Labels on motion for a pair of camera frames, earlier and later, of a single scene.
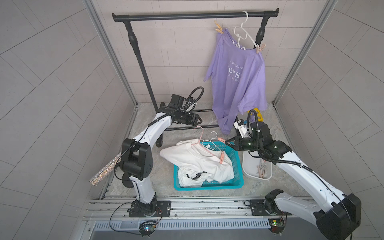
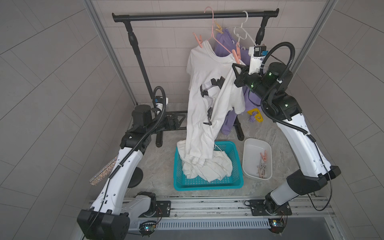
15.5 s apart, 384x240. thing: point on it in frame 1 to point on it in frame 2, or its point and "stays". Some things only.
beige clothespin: (220, 28) stays
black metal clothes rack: (130, 17) stays
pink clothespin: (221, 139) to (200, 39)
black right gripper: (237, 143) to (243, 76)
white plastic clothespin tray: (256, 168) stays
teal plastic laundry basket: (235, 182) stays
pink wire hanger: (199, 142) to (212, 30)
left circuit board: (146, 228) stays
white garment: (196, 165) to (215, 86)
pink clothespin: (222, 157) to (238, 51)
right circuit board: (277, 225) stays
